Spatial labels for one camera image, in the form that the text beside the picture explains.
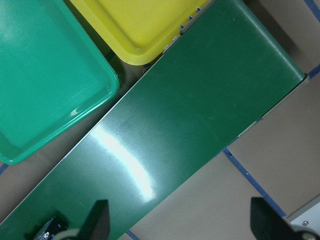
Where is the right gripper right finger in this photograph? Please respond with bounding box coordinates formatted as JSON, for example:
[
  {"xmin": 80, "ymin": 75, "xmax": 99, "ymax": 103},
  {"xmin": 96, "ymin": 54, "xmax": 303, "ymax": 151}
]
[{"xmin": 250, "ymin": 196, "xmax": 320, "ymax": 240}]

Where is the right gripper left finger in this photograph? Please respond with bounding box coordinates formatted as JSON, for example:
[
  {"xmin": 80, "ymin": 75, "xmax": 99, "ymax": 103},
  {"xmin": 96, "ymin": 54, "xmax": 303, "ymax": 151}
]
[{"xmin": 53, "ymin": 199, "xmax": 111, "ymax": 240}]

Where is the yellow push button switch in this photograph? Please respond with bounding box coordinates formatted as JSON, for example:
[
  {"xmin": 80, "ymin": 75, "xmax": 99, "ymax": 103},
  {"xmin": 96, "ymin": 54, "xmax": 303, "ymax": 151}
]
[{"xmin": 23, "ymin": 217, "xmax": 68, "ymax": 240}]

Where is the green conveyor belt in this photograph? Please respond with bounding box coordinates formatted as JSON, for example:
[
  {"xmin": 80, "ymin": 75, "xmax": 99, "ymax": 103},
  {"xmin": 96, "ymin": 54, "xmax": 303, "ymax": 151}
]
[{"xmin": 0, "ymin": 0, "xmax": 306, "ymax": 240}]

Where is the green plastic tray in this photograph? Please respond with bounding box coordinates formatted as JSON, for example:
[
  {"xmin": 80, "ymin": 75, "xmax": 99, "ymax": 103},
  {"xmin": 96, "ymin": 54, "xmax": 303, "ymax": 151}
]
[{"xmin": 0, "ymin": 0, "xmax": 120, "ymax": 165}]

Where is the yellow plastic tray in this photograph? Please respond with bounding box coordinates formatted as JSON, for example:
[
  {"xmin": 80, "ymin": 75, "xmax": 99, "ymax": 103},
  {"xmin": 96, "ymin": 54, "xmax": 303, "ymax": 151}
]
[{"xmin": 71, "ymin": 0, "xmax": 208, "ymax": 66}]

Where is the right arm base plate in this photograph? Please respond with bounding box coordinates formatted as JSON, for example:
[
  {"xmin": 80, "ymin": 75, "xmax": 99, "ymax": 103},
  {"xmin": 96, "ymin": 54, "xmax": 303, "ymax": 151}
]
[{"xmin": 287, "ymin": 195, "xmax": 320, "ymax": 235}]

